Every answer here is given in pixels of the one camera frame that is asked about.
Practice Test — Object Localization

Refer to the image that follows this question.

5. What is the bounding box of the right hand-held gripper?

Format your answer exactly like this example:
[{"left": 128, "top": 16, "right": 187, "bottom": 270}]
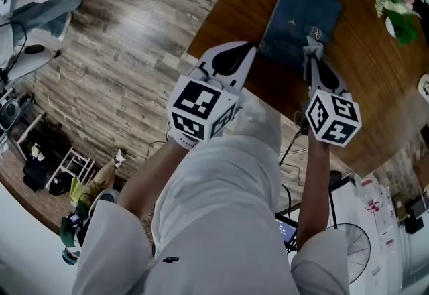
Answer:
[{"left": 299, "top": 56, "right": 363, "bottom": 148}]

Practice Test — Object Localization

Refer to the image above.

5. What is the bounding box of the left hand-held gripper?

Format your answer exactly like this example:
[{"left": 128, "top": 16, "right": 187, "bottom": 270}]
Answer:
[{"left": 166, "top": 40, "right": 258, "bottom": 150}]

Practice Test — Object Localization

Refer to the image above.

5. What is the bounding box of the grey cleaning cloth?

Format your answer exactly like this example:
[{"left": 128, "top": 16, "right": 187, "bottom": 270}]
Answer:
[{"left": 301, "top": 36, "right": 326, "bottom": 82}]

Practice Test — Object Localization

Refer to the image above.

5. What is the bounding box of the dark blue book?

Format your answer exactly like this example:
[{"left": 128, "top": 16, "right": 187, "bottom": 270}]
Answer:
[{"left": 257, "top": 0, "right": 344, "bottom": 76}]

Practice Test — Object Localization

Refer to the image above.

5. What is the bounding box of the person's left forearm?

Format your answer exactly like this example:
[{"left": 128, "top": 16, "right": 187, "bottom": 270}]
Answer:
[{"left": 117, "top": 137, "right": 194, "bottom": 213}]

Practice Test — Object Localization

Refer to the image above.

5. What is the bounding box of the person's right forearm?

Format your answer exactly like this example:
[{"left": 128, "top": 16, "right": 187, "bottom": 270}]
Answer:
[{"left": 296, "top": 134, "right": 331, "bottom": 247}]

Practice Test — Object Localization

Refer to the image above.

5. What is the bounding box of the green plant in white pot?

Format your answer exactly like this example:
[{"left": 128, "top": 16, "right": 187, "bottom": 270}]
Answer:
[{"left": 384, "top": 13, "right": 420, "bottom": 47}]

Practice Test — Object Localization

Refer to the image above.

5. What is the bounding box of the white face-print plant pot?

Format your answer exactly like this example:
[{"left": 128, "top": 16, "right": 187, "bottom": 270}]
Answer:
[{"left": 418, "top": 73, "right": 429, "bottom": 97}]

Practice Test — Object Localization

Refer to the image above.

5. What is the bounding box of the white red-label package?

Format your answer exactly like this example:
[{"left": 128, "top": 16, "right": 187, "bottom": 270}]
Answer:
[{"left": 355, "top": 176, "right": 402, "bottom": 254}]

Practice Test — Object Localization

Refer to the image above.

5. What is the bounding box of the person's white shirt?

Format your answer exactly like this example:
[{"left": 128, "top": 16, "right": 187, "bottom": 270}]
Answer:
[{"left": 70, "top": 95, "right": 348, "bottom": 295}]

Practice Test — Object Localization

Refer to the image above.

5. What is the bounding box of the black standing fan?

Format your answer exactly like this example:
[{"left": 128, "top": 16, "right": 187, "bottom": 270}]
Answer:
[{"left": 326, "top": 170, "right": 372, "bottom": 285}]

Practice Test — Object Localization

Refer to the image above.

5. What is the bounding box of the yellow-green bag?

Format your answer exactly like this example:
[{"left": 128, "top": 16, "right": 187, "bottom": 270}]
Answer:
[{"left": 68, "top": 175, "right": 90, "bottom": 203}]

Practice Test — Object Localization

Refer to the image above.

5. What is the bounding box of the white oval stool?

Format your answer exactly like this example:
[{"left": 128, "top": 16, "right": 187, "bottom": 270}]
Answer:
[{"left": 8, "top": 42, "right": 57, "bottom": 82}]

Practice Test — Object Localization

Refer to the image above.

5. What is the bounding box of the white metal rack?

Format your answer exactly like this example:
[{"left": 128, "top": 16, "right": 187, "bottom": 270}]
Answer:
[{"left": 44, "top": 145, "right": 97, "bottom": 189}]

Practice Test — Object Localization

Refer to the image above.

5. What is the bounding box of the black bag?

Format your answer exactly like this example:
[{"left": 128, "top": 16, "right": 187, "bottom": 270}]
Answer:
[{"left": 22, "top": 144, "right": 50, "bottom": 193}]

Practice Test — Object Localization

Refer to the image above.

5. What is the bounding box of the grey speaker box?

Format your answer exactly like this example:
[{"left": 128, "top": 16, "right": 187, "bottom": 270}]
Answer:
[{"left": 0, "top": 98, "right": 21, "bottom": 131}]

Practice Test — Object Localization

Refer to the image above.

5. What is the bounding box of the left hand-held gripper camera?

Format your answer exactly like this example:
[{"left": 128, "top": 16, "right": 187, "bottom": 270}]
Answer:
[{"left": 193, "top": 65, "right": 222, "bottom": 86}]

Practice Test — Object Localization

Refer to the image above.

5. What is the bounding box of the black cable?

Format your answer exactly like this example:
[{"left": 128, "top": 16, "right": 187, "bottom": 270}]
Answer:
[{"left": 278, "top": 128, "right": 304, "bottom": 167}]

